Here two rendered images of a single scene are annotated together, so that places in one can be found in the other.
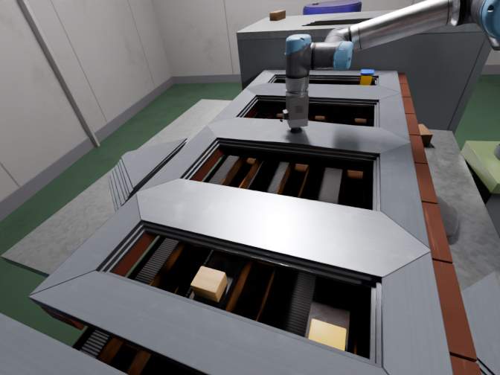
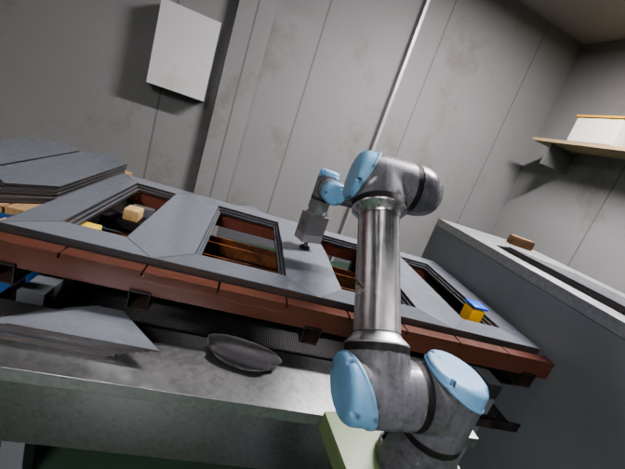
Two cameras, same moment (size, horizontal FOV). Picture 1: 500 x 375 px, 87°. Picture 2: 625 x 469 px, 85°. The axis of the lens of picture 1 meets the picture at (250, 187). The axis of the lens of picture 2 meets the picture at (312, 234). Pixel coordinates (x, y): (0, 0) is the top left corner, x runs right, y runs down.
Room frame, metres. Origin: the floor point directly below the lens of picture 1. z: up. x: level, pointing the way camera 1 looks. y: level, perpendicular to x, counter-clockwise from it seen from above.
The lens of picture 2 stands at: (0.12, -1.18, 1.25)
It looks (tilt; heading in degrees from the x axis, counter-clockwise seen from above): 15 degrees down; 52
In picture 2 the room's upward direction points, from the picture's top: 19 degrees clockwise
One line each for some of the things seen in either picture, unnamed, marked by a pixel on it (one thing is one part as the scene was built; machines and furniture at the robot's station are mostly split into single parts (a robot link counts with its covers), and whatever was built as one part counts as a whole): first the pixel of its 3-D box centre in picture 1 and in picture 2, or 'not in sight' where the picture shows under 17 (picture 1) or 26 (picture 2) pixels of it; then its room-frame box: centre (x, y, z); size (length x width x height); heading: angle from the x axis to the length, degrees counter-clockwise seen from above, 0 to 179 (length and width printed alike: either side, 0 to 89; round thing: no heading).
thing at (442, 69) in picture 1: (337, 122); (463, 376); (1.58, -0.62, 0.51); 1.30 x 0.04 x 1.01; 66
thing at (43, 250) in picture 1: (162, 155); not in sight; (1.01, 0.36, 0.74); 1.20 x 0.26 x 0.03; 156
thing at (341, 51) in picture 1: (332, 54); (336, 193); (0.84, -0.29, 1.10); 0.11 x 0.11 x 0.08; 67
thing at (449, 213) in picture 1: (437, 216); (243, 353); (0.52, -0.55, 0.70); 0.20 x 0.10 x 0.03; 142
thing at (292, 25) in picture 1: (353, 22); (575, 285); (1.84, -0.74, 1.03); 1.30 x 0.60 x 0.04; 66
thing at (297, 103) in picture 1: (293, 106); (311, 224); (0.87, -0.18, 0.94); 0.10 x 0.09 x 0.16; 89
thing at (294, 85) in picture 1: (297, 82); (319, 206); (0.87, -0.19, 1.02); 0.08 x 0.08 x 0.05
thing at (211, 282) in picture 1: (209, 283); (133, 213); (0.32, 0.11, 0.79); 0.06 x 0.05 x 0.04; 66
